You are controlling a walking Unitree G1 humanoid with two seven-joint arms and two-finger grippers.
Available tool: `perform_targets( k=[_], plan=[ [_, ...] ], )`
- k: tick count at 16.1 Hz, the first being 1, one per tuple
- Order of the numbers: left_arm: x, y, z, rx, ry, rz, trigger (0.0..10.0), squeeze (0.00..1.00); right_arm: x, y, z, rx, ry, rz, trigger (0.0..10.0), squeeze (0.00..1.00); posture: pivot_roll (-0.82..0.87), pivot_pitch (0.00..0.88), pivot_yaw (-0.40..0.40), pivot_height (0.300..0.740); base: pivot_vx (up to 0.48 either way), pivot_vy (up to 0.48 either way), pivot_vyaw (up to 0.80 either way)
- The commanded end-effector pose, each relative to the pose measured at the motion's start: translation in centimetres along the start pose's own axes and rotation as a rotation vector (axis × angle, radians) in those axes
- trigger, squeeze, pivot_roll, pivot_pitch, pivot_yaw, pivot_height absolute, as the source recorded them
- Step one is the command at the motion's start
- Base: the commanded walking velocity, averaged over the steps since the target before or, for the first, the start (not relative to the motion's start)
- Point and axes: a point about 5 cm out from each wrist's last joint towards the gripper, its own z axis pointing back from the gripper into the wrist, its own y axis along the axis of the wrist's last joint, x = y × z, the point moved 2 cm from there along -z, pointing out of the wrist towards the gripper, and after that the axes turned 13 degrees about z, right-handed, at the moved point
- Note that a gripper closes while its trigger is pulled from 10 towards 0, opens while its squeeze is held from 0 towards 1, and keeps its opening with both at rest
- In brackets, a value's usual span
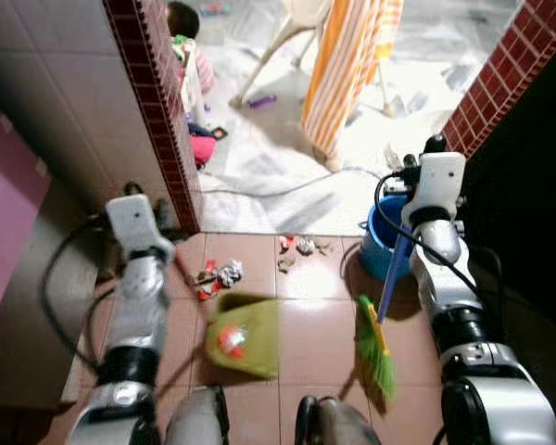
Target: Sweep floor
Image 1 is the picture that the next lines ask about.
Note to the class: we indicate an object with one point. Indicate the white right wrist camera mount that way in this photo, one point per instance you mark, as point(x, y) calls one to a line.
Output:
point(437, 185)

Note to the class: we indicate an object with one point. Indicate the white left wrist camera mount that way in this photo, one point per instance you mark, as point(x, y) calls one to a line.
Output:
point(137, 222)

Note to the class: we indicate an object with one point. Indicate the yellow-green dustpan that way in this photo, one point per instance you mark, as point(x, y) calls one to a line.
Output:
point(255, 338)

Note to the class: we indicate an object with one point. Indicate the orange white striped cloth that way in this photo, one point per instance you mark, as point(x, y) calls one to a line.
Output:
point(347, 74)

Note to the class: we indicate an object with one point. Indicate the sitting child in striped shirt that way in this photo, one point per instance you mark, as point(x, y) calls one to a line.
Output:
point(187, 56)

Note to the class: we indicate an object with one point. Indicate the red white wrapper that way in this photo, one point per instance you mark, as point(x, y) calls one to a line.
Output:
point(232, 341)

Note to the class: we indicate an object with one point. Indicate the white crumpled paper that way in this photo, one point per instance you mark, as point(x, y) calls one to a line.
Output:
point(230, 272)
point(304, 246)

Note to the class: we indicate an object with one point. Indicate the purple toy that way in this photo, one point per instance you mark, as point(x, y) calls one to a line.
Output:
point(262, 100)

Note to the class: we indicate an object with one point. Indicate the red wrapper scrap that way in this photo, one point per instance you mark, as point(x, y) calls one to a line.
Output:
point(204, 291)
point(285, 243)

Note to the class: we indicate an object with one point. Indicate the robot right leg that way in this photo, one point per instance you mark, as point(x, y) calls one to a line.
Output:
point(338, 425)

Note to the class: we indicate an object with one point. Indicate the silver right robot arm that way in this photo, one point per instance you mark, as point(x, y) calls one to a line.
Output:
point(473, 343)

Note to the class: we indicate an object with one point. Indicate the robot left leg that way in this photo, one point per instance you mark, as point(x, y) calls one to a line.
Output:
point(199, 422)

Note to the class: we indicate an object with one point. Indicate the robot leg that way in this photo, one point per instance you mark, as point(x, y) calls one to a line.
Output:
point(338, 425)
point(199, 422)

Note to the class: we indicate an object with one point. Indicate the white plastic chair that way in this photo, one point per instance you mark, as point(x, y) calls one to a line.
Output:
point(292, 28)

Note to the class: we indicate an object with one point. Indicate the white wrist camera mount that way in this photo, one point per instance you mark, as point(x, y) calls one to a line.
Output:
point(137, 222)
point(437, 185)

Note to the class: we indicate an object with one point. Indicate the blue plastic bucket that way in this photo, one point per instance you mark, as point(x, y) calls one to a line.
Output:
point(382, 246)

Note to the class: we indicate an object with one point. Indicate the pink bag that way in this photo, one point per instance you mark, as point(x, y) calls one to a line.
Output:
point(204, 148)

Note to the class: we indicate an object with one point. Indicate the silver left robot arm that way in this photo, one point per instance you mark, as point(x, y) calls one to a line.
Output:
point(134, 315)

